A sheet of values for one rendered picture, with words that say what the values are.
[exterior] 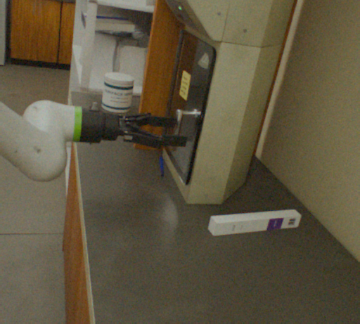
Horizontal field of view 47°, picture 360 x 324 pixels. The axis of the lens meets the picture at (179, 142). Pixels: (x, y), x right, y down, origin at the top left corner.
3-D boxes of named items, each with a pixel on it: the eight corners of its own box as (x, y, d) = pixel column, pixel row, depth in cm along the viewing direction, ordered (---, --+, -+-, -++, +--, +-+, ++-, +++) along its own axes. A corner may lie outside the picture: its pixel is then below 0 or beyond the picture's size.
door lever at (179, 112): (190, 142, 116) (188, 138, 119) (197, 110, 113) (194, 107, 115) (172, 141, 115) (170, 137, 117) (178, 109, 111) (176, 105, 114)
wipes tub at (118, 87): (128, 104, 195) (132, 73, 190) (132, 114, 184) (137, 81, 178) (100, 102, 191) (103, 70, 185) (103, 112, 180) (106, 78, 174)
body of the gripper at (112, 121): (105, 118, 104) (141, 121, 107) (102, 107, 111) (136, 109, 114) (102, 145, 107) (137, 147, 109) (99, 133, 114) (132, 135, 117)
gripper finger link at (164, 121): (150, 126, 120) (149, 125, 120) (172, 127, 122) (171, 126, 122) (151, 116, 118) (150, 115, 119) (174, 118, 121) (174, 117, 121)
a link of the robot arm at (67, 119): (24, 89, 103) (23, 123, 110) (20, 121, 94) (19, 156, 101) (81, 94, 108) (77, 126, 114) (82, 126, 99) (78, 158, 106)
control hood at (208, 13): (185, 22, 131) (191, -11, 127) (221, 42, 102) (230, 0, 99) (150, 16, 127) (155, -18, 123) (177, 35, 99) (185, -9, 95)
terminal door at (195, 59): (164, 144, 145) (184, 29, 130) (187, 188, 119) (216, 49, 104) (161, 143, 145) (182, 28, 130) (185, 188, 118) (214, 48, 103)
